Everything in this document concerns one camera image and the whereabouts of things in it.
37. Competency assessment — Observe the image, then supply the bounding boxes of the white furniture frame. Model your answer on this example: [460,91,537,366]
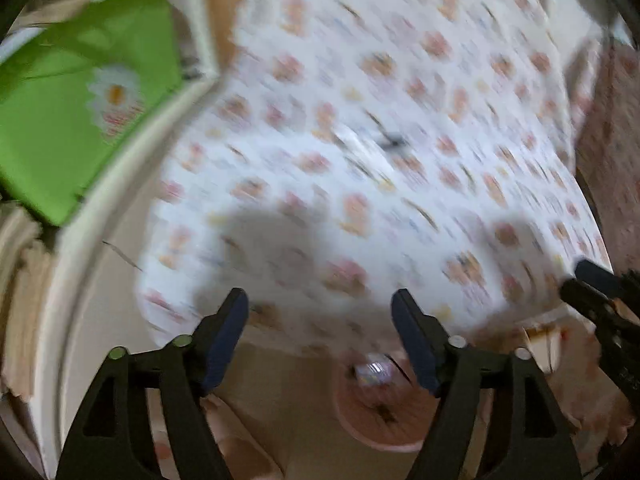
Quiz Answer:
[37,0,221,471]

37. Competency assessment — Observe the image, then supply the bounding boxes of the brown wooden panel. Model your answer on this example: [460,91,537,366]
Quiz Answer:
[197,0,256,71]

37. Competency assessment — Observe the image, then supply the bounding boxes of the peach printed cloth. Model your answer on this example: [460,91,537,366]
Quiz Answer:
[150,390,286,480]

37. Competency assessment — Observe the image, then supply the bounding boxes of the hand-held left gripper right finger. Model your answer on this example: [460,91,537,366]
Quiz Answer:
[391,288,583,480]

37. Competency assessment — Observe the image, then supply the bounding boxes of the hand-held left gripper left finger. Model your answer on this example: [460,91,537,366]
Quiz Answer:
[55,287,250,480]

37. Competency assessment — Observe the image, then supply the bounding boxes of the green daisy print bag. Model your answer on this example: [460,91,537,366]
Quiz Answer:
[0,0,183,228]

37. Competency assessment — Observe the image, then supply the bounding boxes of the pink round bin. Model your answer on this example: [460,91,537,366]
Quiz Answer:
[332,352,441,453]

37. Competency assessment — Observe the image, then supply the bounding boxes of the bear printed tablecloth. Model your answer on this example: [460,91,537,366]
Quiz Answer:
[135,0,613,361]

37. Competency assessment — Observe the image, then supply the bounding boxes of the beige wooden boards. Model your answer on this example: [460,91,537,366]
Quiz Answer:
[0,205,56,401]

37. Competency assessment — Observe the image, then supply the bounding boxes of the pale shiny wrapper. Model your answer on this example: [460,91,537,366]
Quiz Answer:
[352,355,396,386]

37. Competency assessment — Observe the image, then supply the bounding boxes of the pink printed cloth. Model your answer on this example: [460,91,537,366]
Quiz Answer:
[520,35,640,466]

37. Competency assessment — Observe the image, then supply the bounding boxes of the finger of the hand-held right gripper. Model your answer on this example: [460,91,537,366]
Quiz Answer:
[559,258,640,322]

